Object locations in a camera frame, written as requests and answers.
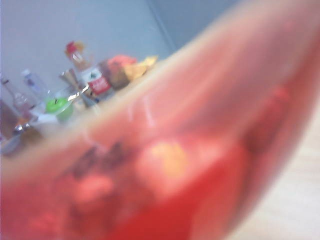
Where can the clear bottle with pink liquid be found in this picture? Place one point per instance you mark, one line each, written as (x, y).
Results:
(18, 101)

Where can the metal jigger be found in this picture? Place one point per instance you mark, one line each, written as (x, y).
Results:
(72, 77)

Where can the small bottle with blue label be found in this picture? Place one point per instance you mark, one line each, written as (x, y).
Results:
(32, 83)

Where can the yellow snack bag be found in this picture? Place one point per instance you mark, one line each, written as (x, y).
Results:
(140, 67)

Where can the wine goblet with red liquid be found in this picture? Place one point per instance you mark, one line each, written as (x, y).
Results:
(175, 190)

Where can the green candle in glass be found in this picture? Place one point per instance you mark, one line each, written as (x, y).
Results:
(57, 104)

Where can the orange snack bag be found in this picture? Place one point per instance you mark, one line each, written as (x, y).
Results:
(120, 67)

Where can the clear bottle with red label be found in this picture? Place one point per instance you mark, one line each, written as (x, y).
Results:
(99, 85)

